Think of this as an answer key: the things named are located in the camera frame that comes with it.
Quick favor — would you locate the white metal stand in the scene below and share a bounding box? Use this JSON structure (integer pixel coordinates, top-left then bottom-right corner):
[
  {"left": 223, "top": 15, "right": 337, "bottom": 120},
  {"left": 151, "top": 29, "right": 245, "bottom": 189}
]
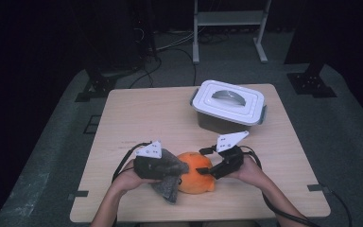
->
[{"left": 192, "top": 0, "right": 272, "bottom": 65}]

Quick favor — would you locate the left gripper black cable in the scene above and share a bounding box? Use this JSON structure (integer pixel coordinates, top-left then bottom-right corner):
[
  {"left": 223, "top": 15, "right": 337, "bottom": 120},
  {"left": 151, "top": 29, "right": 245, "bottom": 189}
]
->
[{"left": 111, "top": 141, "right": 154, "bottom": 183}]

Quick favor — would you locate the person's left hand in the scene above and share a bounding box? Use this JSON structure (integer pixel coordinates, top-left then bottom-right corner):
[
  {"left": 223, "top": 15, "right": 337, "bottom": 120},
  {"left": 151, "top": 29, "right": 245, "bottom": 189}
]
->
[{"left": 112, "top": 160, "right": 161, "bottom": 194}]

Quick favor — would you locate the black floor cable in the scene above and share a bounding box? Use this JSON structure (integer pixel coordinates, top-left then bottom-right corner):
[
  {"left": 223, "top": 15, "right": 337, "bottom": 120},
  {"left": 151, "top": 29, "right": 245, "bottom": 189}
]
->
[
  {"left": 157, "top": 47, "right": 199, "bottom": 87},
  {"left": 128, "top": 57, "right": 163, "bottom": 90}
]

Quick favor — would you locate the grey cloth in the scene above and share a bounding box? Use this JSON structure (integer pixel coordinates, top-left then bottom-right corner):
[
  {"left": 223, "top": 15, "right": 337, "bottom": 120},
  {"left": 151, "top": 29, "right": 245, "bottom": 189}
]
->
[{"left": 150, "top": 148, "right": 191, "bottom": 205}]

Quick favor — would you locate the person's right hand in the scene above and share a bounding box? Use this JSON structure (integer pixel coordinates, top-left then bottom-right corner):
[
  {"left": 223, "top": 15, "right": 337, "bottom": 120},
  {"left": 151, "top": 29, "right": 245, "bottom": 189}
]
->
[{"left": 230, "top": 154, "right": 266, "bottom": 183}]

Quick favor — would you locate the thin black cable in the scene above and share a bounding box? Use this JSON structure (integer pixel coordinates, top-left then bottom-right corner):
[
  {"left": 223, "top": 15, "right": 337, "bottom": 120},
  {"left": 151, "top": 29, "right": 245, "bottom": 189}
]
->
[{"left": 327, "top": 188, "right": 354, "bottom": 227}]

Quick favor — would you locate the black stand base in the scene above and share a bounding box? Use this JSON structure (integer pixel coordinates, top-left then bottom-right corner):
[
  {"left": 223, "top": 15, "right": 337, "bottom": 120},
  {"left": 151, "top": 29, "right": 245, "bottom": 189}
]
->
[
  {"left": 285, "top": 61, "right": 338, "bottom": 98},
  {"left": 75, "top": 67, "right": 118, "bottom": 103}
]

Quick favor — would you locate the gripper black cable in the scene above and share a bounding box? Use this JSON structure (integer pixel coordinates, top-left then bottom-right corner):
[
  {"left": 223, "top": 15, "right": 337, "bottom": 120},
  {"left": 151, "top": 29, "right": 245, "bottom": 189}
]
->
[
  {"left": 111, "top": 141, "right": 154, "bottom": 183},
  {"left": 239, "top": 145, "right": 322, "bottom": 227}
]

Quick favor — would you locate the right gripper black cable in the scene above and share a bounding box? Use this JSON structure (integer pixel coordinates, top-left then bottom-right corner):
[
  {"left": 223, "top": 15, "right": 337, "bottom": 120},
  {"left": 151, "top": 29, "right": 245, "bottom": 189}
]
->
[{"left": 239, "top": 145, "right": 322, "bottom": 227}]

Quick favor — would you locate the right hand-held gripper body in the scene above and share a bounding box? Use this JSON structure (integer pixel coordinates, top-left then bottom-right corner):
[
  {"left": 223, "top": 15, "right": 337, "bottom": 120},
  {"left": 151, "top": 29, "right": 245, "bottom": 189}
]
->
[{"left": 212, "top": 131, "right": 251, "bottom": 180}]

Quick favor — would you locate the clear plastic container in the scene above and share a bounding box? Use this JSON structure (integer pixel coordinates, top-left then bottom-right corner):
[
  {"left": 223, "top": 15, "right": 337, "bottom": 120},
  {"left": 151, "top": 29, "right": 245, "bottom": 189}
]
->
[{"left": 188, "top": 88, "right": 268, "bottom": 136}]

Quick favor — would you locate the black equipment stand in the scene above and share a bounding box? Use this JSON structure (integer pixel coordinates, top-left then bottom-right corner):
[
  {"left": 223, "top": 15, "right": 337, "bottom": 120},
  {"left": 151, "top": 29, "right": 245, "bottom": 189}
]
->
[{"left": 131, "top": 0, "right": 159, "bottom": 62}]

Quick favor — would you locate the white floor cable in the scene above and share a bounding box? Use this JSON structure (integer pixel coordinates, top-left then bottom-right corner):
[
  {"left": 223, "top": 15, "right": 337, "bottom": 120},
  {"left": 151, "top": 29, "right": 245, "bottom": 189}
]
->
[{"left": 155, "top": 30, "right": 197, "bottom": 52}]

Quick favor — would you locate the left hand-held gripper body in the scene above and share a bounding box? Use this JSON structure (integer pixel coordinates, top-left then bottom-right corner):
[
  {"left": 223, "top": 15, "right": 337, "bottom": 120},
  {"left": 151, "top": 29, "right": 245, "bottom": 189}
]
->
[{"left": 133, "top": 140, "right": 173, "bottom": 181}]

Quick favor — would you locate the white container lid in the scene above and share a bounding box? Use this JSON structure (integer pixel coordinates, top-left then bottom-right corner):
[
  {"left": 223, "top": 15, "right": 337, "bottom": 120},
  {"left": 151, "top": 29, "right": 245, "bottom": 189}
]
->
[{"left": 191, "top": 79, "right": 266, "bottom": 127}]

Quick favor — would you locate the orange plush toy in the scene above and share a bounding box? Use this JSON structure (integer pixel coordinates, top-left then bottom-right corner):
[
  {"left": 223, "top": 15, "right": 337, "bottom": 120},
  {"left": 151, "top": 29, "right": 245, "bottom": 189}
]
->
[{"left": 177, "top": 151, "right": 216, "bottom": 195}]

